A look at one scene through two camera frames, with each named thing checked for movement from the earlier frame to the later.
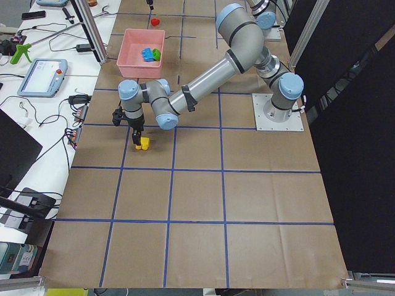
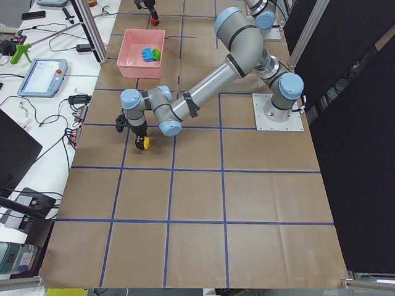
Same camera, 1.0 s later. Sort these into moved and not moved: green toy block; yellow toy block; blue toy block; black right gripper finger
Moved: black right gripper finger
Not moved: green toy block; blue toy block; yellow toy block
